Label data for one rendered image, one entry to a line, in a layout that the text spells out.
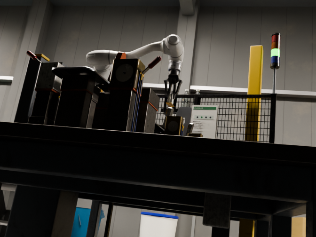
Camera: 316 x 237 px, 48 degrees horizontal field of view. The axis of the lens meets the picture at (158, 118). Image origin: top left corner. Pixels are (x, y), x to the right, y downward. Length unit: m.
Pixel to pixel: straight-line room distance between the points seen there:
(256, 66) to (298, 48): 3.20
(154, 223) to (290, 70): 3.24
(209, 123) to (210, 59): 3.25
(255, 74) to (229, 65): 2.99
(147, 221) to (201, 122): 1.84
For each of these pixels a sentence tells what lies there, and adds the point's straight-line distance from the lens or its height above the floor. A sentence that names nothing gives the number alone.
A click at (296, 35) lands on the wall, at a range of 6.36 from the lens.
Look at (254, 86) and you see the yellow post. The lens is 3.02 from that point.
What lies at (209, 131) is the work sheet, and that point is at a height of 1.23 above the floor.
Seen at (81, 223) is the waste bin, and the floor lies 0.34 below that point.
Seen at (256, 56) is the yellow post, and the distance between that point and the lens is 3.12.
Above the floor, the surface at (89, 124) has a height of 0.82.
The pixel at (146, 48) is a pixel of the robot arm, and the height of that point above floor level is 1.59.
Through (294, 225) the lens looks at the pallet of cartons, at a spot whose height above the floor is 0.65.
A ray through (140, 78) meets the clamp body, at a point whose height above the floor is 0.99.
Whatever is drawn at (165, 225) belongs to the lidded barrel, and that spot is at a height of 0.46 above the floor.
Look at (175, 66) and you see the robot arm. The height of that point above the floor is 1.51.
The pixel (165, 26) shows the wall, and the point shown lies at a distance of 6.49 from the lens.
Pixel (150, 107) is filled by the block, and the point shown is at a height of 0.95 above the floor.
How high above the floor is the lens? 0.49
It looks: 16 degrees up
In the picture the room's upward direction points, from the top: 8 degrees clockwise
